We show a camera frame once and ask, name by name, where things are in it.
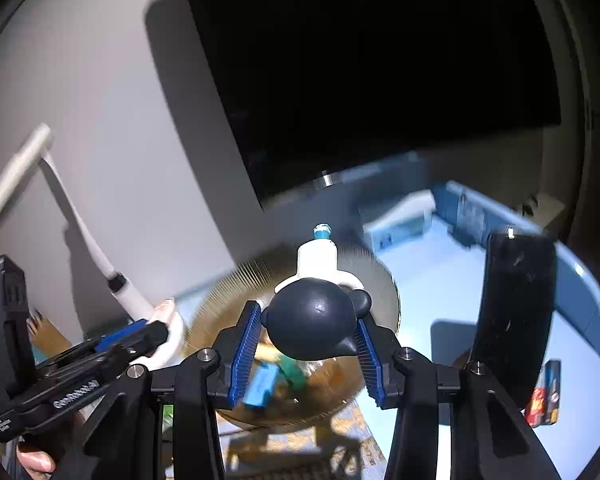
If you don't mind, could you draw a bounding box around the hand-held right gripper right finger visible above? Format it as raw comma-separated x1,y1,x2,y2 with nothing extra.
356,316,566,480

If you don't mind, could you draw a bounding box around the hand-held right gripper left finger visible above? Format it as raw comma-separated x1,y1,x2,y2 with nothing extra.
55,300,264,480

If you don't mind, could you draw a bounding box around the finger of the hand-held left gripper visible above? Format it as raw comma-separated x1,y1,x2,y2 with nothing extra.
94,318,151,352
35,321,170,383

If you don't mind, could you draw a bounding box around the amber ribbed glass bowl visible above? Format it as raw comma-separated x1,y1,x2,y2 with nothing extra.
185,242,401,428

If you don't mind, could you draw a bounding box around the dark blue and white toy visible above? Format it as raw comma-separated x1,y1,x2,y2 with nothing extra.
261,222,373,361

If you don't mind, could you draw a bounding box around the person's left hand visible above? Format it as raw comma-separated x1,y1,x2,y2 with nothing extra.
15,447,58,476

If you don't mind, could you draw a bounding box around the small blue box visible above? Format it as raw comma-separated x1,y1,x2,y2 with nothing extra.
245,362,281,408

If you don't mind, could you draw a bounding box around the blue desk organizer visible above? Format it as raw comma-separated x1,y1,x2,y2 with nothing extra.
360,180,486,256

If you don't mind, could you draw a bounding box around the white desk lamp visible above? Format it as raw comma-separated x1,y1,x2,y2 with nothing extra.
0,122,186,368

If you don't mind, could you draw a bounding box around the black curved stand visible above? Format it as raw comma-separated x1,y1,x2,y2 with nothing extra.
472,227,558,406

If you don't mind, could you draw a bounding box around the black monitor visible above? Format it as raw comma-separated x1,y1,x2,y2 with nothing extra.
177,0,563,211

